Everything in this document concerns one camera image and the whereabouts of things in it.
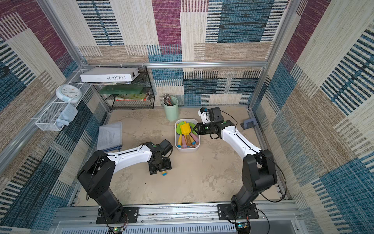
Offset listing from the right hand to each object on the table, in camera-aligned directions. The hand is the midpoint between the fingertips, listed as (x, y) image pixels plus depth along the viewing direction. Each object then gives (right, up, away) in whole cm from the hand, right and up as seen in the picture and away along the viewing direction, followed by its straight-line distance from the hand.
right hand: (195, 127), depth 88 cm
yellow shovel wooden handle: (-6, -2, +12) cm, 14 cm away
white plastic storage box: (-11, -13, +3) cm, 17 cm away
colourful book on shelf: (-43, +20, +12) cm, 48 cm away
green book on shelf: (-48, +24, +8) cm, 54 cm away
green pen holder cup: (-16, +10, +17) cm, 26 cm away
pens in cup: (-19, +19, +14) cm, 30 cm away
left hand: (-17, -25, 0) cm, 30 cm away
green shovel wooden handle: (-1, +1, +17) cm, 17 cm away
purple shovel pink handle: (0, -7, +7) cm, 9 cm away
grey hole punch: (+39, +2, +19) cm, 44 cm away
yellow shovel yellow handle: (-18, -26, -3) cm, 32 cm away
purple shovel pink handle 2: (-7, -10, +5) cm, 13 cm away
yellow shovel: (-10, -9, +6) cm, 15 cm away
